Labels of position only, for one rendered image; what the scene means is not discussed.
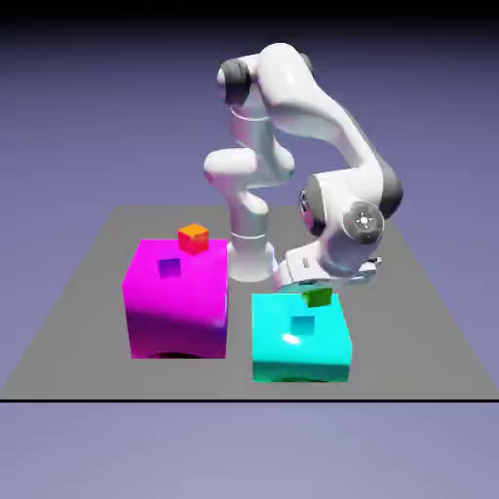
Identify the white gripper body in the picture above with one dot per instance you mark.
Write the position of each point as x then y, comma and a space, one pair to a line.
302, 269

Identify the large magenta box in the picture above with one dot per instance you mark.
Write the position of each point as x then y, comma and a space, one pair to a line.
175, 300

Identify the small cyan cube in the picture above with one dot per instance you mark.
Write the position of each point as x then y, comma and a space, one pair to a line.
302, 324

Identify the small purple cube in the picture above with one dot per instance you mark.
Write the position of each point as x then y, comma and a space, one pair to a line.
169, 267

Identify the small orange cube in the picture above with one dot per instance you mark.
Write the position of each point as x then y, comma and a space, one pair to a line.
193, 238

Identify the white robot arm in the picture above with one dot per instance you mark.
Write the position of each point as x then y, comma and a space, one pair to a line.
312, 109

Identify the small green cube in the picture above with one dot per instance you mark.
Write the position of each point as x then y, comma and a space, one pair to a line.
319, 297

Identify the large cyan box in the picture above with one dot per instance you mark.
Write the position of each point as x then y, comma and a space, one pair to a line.
300, 343

